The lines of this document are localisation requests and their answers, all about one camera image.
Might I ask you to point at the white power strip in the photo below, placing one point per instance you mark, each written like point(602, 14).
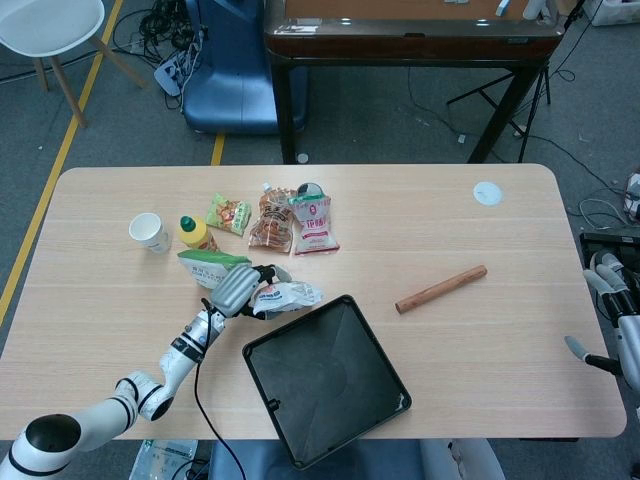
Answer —
point(170, 75)

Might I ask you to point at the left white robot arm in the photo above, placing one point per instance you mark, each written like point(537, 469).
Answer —
point(170, 365)

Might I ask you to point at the black case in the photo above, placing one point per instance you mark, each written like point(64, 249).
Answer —
point(607, 245)

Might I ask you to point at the white storage box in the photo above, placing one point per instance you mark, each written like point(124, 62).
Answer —
point(617, 10)

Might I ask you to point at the green snack packet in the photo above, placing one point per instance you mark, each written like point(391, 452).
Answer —
point(229, 215)

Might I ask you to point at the white paper cup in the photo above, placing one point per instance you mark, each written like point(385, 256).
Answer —
point(149, 234)

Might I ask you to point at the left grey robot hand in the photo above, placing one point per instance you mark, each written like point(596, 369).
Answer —
point(235, 290)

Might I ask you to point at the brown sauce pouch with spout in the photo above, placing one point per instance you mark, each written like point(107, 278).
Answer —
point(272, 222)

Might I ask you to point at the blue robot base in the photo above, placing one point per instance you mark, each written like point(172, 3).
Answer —
point(235, 75)

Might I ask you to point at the green and white snack bag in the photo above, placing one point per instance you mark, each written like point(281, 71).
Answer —
point(207, 265)

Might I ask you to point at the white round table grommet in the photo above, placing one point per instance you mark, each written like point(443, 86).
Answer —
point(487, 193)

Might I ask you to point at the white sugar packet blue print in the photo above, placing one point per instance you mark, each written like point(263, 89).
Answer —
point(285, 297)

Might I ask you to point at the pink and white snack bag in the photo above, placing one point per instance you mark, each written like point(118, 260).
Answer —
point(314, 227)

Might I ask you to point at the yellow bottle green cap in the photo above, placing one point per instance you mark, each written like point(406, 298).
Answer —
point(196, 235)

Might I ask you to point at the clear plastic bag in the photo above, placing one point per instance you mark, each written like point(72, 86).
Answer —
point(162, 457)

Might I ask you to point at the white chair wooden legs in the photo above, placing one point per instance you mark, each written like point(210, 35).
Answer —
point(45, 25)

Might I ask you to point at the wooden rolling pin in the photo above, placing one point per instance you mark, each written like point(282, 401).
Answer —
point(440, 290)

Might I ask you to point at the brown mahjong table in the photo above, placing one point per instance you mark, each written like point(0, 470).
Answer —
point(410, 45)

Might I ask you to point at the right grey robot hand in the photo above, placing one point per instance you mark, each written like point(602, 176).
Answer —
point(630, 340)

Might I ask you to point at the black plastic tray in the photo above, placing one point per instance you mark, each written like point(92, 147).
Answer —
point(325, 380)

